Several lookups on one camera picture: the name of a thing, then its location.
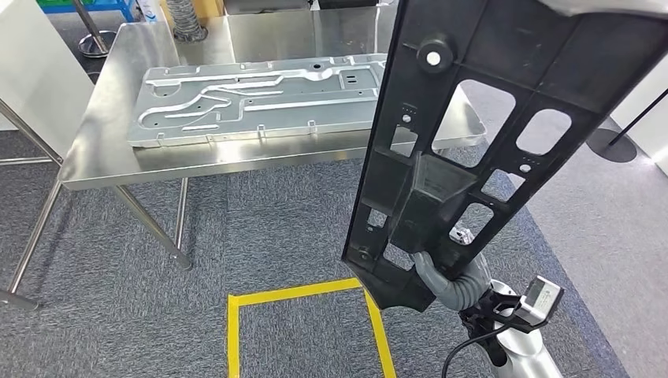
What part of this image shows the dark case with yellow label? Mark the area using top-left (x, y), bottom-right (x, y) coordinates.
top-left (224, 0), bottom-right (314, 16)

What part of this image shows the white panel board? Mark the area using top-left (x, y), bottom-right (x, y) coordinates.
top-left (0, 0), bottom-right (96, 158)

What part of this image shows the grey corrugated hose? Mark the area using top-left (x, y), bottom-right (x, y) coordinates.
top-left (165, 0), bottom-right (209, 43)

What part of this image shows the black box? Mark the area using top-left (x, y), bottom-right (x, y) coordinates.
top-left (317, 0), bottom-right (380, 10)

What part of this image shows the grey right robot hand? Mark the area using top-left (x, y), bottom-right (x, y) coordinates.
top-left (412, 227), bottom-right (476, 301)

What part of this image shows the white display counter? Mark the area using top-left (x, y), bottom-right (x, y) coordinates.
top-left (607, 68), bottom-right (668, 179)

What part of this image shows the yellow floor tape square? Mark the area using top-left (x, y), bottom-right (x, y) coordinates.
top-left (227, 277), bottom-right (398, 378)

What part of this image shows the chrome stanchion post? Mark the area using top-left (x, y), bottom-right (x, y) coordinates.
top-left (70, 0), bottom-right (117, 58)

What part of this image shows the stainless steel workbench table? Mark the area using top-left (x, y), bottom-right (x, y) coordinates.
top-left (0, 5), bottom-right (489, 313)

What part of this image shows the brown cardboard box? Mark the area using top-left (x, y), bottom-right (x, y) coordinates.
top-left (198, 0), bottom-right (226, 27)

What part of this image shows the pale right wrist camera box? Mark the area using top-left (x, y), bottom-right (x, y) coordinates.
top-left (514, 276), bottom-right (566, 328)

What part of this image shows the black plastic panel part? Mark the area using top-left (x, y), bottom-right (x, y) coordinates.
top-left (341, 0), bottom-right (668, 313)

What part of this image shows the black floor stand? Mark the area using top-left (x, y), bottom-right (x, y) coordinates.
top-left (587, 87), bottom-right (668, 164)

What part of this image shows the stamped sheet metal panel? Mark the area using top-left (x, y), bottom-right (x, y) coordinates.
top-left (128, 52), bottom-right (390, 149)

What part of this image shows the white container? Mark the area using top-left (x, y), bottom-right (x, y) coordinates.
top-left (136, 0), bottom-right (164, 24)

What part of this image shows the blue metal stand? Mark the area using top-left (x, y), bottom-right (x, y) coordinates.
top-left (36, 0), bottom-right (138, 23)

